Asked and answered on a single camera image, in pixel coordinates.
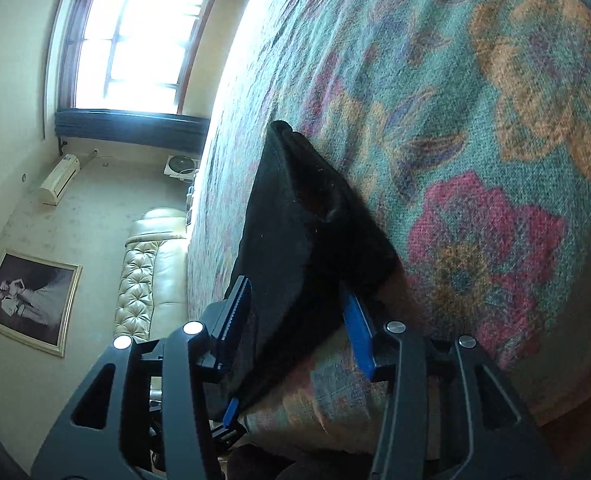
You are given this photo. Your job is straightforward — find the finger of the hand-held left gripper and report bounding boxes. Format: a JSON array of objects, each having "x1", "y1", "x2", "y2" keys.
[{"x1": 208, "y1": 397, "x2": 249, "y2": 443}]

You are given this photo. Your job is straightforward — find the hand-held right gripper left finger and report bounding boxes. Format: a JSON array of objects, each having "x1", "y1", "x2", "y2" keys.
[{"x1": 30, "y1": 276, "x2": 252, "y2": 480}]

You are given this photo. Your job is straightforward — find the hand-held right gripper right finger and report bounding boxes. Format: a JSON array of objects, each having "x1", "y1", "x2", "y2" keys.
[{"x1": 342, "y1": 292, "x2": 561, "y2": 480}]

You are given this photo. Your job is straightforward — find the black pants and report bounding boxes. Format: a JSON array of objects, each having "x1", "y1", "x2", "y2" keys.
[{"x1": 224, "y1": 120, "x2": 401, "y2": 406}]

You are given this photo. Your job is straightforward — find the cream tufted leather headboard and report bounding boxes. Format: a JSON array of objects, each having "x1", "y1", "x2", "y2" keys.
[{"x1": 112, "y1": 207, "x2": 191, "y2": 348}]

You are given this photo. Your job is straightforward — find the white round device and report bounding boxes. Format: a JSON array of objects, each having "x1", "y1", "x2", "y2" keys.
[{"x1": 164, "y1": 155, "x2": 201, "y2": 183}]

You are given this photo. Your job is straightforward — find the floral printed blanket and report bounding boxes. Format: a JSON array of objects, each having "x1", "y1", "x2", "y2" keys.
[{"x1": 186, "y1": 0, "x2": 591, "y2": 461}]

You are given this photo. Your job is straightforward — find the gold framed wall picture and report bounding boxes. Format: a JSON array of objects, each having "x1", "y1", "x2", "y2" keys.
[{"x1": 0, "y1": 249, "x2": 83, "y2": 358}]

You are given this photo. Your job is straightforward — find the white wall air conditioner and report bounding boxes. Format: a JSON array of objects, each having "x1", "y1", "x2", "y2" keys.
[{"x1": 38, "y1": 154, "x2": 81, "y2": 207}]

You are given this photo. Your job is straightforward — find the window with brown frame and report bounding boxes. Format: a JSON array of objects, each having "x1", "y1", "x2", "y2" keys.
[{"x1": 58, "y1": 0, "x2": 221, "y2": 116}]

